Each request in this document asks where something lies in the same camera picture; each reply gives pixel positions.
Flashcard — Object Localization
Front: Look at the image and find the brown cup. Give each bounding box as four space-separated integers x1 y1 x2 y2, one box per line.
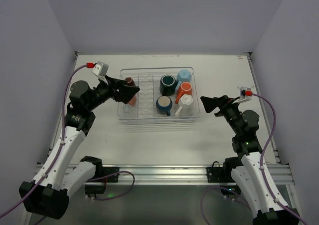
125 77 136 86

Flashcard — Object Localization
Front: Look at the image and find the clear glass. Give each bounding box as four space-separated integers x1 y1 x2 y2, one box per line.
123 104 135 119

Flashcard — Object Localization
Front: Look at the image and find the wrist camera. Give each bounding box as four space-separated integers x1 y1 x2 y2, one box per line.
239 87 253 101
92 61 109 78

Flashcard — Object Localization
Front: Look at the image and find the aluminium front rail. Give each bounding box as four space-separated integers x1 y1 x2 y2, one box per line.
32 164 295 186

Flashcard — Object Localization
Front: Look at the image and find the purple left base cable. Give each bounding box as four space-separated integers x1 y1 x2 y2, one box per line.
84 170 136 201

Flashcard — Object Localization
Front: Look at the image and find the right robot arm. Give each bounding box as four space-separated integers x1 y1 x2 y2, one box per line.
200 95 301 225

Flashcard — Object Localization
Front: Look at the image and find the white mug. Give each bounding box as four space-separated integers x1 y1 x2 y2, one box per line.
175 94 194 117

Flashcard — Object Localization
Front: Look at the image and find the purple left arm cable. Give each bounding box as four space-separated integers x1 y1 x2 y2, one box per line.
0 62 97 220

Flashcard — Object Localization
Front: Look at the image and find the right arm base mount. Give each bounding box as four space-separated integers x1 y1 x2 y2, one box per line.
206 161 227 183

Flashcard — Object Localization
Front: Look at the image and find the pink cup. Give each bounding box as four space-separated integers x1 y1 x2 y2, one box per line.
128 95 137 107

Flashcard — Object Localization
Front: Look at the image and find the dark blue mug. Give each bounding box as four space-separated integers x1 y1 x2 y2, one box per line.
156 96 172 116

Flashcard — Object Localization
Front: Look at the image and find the light blue mug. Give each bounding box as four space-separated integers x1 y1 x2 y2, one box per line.
176 69 192 83

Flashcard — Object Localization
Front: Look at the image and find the dark green mug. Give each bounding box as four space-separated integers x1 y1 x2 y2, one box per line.
159 74 177 96

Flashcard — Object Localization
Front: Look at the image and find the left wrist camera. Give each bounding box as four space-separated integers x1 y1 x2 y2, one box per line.
92 61 109 78

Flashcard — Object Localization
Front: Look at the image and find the clear wire dish rack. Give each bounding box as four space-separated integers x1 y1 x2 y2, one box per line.
117 66 200 124

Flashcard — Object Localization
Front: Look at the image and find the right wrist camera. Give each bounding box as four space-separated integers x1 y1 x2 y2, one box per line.
239 87 253 101

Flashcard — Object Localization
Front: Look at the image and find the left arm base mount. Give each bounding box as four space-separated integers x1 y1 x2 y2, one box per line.
88 166 120 184

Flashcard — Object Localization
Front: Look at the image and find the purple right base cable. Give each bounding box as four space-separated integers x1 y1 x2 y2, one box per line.
200 185 252 225

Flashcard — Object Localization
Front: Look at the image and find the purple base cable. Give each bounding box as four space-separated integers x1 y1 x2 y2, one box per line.
84 170 136 201
200 185 252 225

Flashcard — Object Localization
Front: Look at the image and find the orange mug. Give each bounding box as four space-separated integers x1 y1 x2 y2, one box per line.
175 82 192 104

